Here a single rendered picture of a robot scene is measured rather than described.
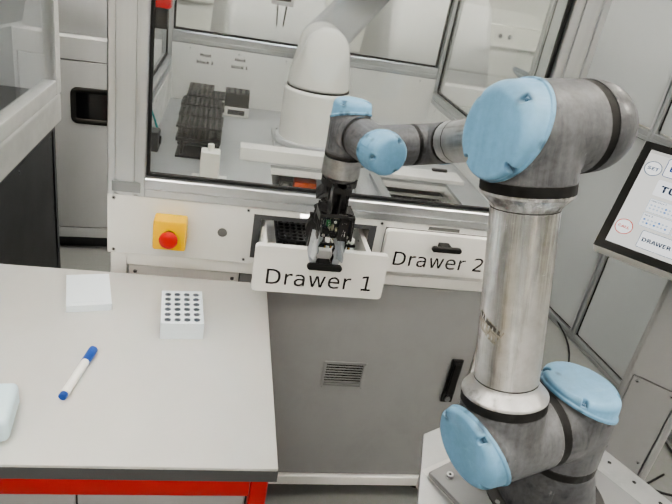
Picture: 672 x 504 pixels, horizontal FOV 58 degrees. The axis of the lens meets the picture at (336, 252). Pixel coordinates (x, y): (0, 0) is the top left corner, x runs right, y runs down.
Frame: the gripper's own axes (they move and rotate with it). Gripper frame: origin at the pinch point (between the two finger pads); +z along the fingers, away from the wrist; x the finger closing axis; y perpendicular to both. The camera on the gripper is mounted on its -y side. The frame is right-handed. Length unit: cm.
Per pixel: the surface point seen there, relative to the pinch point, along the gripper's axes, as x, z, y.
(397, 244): 20.1, 1.1, -14.3
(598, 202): 150, 25, -131
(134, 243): -41.0, 7.7, -16.1
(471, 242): 38.6, -1.3, -14.3
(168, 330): -30.4, 12.4, 10.9
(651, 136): 150, -12, -113
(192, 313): -26.1, 10.7, 6.8
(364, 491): 30, 90, -20
